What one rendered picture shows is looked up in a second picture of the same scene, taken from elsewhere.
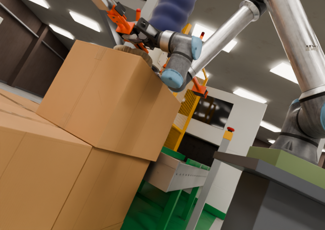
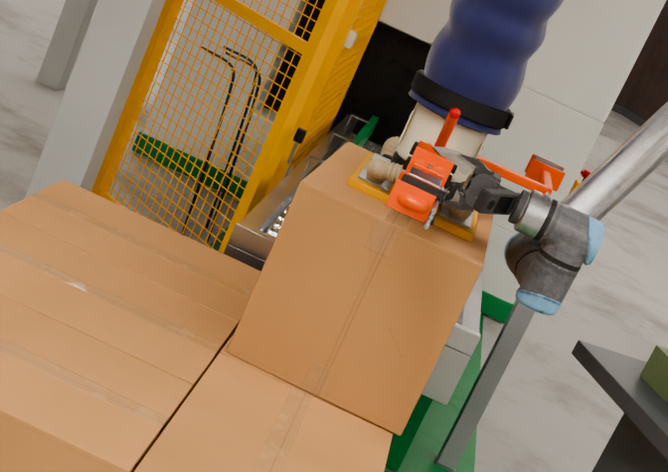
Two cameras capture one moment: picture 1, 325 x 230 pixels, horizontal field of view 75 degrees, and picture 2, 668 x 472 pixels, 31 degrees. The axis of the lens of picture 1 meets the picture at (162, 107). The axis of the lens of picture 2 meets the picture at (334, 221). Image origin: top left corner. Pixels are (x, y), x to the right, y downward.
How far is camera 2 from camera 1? 1.94 m
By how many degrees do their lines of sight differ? 32
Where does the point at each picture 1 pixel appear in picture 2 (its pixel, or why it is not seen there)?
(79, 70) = (329, 270)
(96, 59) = (371, 250)
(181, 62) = (564, 282)
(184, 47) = (573, 254)
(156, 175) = not seen: hidden behind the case
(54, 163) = not seen: outside the picture
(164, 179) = (442, 379)
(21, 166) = not seen: outside the picture
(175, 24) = (518, 75)
